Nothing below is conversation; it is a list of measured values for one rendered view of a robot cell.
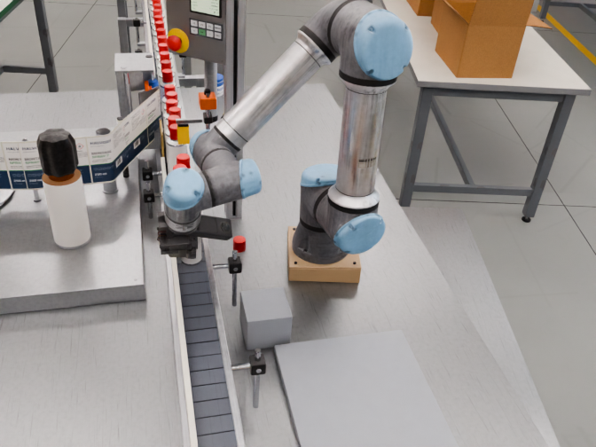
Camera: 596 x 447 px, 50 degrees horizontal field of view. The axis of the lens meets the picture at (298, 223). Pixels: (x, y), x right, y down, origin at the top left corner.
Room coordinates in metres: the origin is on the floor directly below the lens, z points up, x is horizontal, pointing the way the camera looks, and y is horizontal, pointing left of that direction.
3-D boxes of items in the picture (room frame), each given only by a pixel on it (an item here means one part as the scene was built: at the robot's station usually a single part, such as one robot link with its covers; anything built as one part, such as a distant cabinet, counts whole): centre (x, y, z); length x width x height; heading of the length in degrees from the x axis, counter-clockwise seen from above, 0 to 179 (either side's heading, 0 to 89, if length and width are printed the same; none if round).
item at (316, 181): (1.30, -0.06, 1.04); 0.13 x 0.12 x 0.14; 27
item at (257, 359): (0.81, 0.08, 0.91); 0.07 x 0.03 x 0.17; 106
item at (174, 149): (1.51, 0.35, 0.98); 0.05 x 0.05 x 0.20
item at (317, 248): (1.31, -0.06, 0.92); 0.15 x 0.15 x 0.10
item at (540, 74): (3.82, -0.80, 0.39); 2.20 x 0.80 x 0.78; 4
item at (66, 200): (1.25, 0.56, 1.03); 0.09 x 0.09 x 0.30
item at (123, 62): (1.78, 0.52, 1.14); 0.14 x 0.11 x 0.01; 16
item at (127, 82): (1.78, 0.52, 1.01); 0.14 x 0.13 x 0.26; 16
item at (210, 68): (1.58, 0.26, 1.18); 0.04 x 0.04 x 0.21
